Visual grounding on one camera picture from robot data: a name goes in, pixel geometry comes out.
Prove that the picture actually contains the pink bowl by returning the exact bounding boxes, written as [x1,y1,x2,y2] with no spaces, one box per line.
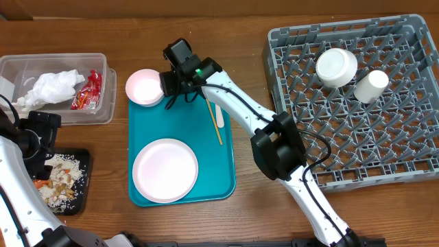
[125,69,164,107]

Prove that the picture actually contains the wooden chopstick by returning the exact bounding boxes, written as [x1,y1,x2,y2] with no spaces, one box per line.
[205,99,223,145]

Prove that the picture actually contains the white plastic fork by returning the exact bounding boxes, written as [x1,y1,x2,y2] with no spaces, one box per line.
[215,105,224,128]

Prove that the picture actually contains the white napkin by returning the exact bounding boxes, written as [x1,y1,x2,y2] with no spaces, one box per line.
[12,69,85,111]

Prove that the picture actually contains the red snack wrapper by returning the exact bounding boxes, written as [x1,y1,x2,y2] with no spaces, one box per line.
[71,70,103,110]

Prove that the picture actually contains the pink plate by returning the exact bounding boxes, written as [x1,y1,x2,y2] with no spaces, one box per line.
[132,139,199,204]

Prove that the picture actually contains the light green bowl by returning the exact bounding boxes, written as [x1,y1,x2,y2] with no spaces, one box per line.
[316,48,357,88]

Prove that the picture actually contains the white cup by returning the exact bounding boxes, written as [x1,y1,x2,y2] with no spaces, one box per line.
[353,70,389,104]

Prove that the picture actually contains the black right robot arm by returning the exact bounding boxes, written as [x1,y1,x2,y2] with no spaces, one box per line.
[160,55,361,246]

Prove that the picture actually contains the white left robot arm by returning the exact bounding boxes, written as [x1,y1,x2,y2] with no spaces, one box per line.
[1,111,142,247]

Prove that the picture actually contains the peanuts and rice waste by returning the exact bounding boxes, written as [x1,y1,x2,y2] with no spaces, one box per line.
[37,154,85,215]

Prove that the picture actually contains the black waste tray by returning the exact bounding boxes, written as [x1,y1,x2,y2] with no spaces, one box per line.
[34,148,93,215]

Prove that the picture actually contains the orange carrot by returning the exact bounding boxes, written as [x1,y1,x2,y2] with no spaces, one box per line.
[33,180,49,189]

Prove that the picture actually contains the teal tray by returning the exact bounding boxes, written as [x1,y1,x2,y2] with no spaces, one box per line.
[128,98,236,207]

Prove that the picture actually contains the clear plastic bin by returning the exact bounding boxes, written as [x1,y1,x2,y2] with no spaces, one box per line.
[1,53,117,126]

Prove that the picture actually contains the grey dish rack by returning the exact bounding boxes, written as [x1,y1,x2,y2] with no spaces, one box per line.
[263,14,438,191]

